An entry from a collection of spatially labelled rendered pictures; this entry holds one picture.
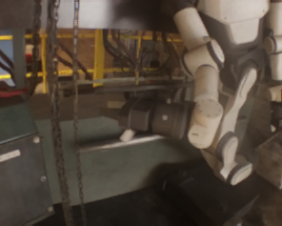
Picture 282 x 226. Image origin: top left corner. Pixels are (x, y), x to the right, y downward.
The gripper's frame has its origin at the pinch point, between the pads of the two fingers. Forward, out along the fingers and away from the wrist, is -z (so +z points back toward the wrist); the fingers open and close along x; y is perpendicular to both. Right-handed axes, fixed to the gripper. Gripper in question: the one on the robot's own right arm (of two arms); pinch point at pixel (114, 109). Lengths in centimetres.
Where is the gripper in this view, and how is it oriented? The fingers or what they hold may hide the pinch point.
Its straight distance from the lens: 56.0
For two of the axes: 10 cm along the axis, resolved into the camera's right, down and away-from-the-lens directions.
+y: 0.9, -9.2, -3.9
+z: 9.7, 1.7, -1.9
